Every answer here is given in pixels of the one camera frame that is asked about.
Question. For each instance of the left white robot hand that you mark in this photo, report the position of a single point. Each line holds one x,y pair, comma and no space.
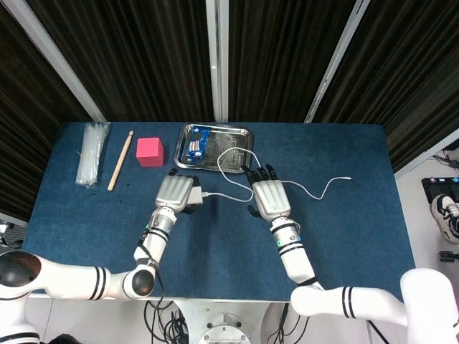
174,191

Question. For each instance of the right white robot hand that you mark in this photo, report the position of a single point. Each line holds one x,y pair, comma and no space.
270,197

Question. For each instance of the white charger adapter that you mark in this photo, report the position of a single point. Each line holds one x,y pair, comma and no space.
196,195

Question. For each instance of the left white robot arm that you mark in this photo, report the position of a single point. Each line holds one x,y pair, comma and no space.
71,279

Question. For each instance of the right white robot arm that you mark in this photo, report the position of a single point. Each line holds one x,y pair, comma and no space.
358,304

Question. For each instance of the pink foam cube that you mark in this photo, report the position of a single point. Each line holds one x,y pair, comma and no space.
148,152

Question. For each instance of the blue cookie packet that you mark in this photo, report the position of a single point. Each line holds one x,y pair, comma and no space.
197,143

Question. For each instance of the wooden stick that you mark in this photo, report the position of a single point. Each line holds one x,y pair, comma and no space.
120,161

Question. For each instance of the stainless steel tray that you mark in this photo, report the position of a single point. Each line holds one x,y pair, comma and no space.
215,141

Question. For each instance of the blue felt table mat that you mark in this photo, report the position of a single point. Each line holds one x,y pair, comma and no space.
222,251

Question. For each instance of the bundle of clear straws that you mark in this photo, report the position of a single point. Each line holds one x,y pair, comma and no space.
89,154

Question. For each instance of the dark ribbed curtain panel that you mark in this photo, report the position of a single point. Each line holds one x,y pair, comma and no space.
405,79
21,118
283,57
143,57

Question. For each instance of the black device on floor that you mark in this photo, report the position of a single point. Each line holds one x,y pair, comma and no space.
441,186

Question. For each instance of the black and white sneaker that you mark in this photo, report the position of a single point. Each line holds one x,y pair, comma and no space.
446,215

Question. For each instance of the black caster wheel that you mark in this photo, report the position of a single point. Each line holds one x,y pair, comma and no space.
448,256

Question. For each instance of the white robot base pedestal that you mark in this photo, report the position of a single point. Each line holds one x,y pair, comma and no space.
222,322

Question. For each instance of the white frame post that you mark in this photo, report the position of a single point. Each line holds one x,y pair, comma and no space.
54,57
335,61
217,61

